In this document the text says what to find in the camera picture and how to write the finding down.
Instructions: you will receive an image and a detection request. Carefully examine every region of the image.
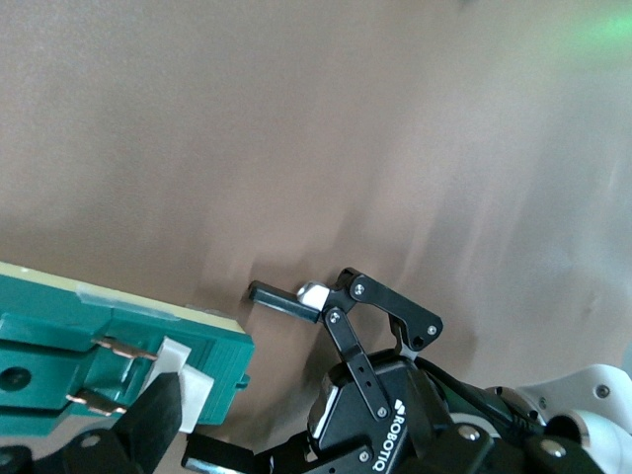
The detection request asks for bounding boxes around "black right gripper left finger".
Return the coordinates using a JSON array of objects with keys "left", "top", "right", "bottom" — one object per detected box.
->
[{"left": 0, "top": 369, "right": 184, "bottom": 474}]

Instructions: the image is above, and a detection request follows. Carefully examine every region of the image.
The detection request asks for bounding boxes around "green load switch white handle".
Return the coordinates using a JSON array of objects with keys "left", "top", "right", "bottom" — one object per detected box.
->
[{"left": 0, "top": 260, "right": 257, "bottom": 438}]

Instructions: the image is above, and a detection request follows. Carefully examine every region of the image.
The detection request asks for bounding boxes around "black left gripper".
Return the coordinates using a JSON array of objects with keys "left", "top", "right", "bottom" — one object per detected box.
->
[{"left": 182, "top": 267, "right": 444, "bottom": 474}]

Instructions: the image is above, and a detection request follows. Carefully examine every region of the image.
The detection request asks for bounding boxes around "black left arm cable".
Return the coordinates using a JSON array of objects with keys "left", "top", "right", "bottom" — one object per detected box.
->
[{"left": 417, "top": 357, "right": 544, "bottom": 438}]

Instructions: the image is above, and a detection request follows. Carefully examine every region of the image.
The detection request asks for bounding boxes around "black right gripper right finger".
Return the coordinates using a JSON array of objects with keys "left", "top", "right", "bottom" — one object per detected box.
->
[{"left": 409, "top": 367, "right": 599, "bottom": 474}]

